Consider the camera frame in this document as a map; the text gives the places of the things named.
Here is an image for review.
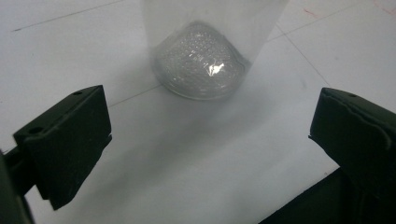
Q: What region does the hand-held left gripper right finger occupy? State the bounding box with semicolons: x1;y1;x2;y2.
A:
308;87;396;200

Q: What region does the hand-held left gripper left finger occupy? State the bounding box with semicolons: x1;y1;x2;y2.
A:
12;84;113;211

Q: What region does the clear glass jar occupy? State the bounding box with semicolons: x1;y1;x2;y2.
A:
141;0;290;101

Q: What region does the white table cover board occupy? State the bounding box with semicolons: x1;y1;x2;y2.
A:
0;0;396;224

